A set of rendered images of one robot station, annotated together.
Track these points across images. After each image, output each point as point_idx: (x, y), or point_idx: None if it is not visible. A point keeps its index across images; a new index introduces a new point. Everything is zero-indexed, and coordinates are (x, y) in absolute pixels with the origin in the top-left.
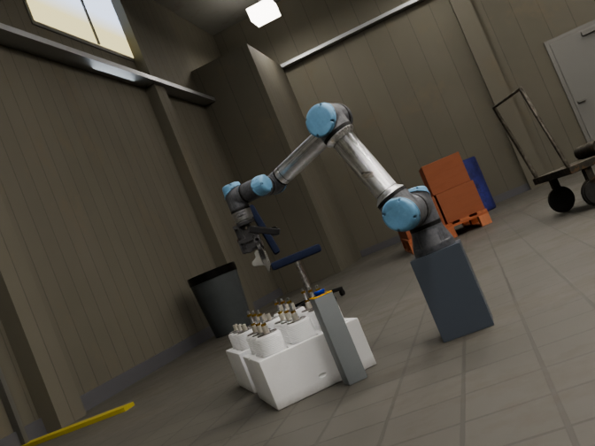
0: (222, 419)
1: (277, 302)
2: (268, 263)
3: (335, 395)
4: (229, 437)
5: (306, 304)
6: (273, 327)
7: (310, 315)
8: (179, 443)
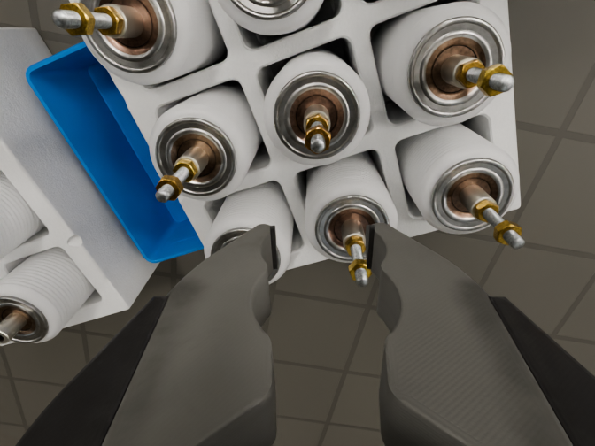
0: (311, 285)
1: (173, 182)
2: (415, 244)
3: (572, 8)
4: (505, 245)
5: (131, 29)
6: (4, 222)
7: (312, 12)
8: (373, 339)
